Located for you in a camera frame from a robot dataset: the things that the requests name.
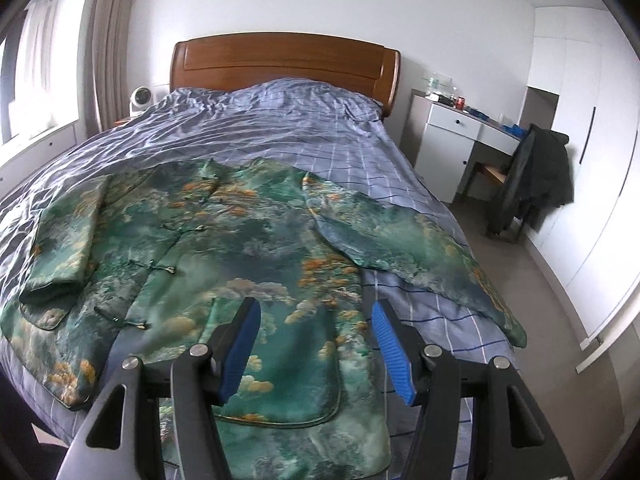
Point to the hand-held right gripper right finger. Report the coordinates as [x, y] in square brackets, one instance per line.
[392, 355]

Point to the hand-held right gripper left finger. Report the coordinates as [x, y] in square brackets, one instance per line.
[240, 355]

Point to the green printed jacket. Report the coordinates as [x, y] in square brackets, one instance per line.
[250, 240]

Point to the white desk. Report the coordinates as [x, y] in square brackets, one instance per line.
[440, 155]

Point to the wooden chair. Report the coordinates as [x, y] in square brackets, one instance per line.
[492, 172]

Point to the bed with blue checked sheet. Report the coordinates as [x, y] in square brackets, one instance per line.
[300, 130]

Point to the wooden nightstand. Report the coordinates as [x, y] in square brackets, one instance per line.
[124, 121]

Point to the white wardrobe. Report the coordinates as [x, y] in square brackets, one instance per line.
[600, 185]

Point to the clear plastic container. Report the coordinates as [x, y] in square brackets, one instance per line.
[436, 87]

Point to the white desk fan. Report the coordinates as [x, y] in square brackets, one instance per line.
[141, 99]

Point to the white low cabinet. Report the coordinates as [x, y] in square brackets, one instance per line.
[40, 152]

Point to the wooden headboard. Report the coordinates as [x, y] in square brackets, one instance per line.
[280, 60]

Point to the brown curtain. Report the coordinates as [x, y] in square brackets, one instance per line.
[107, 35]

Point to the window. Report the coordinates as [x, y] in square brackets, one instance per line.
[40, 60]

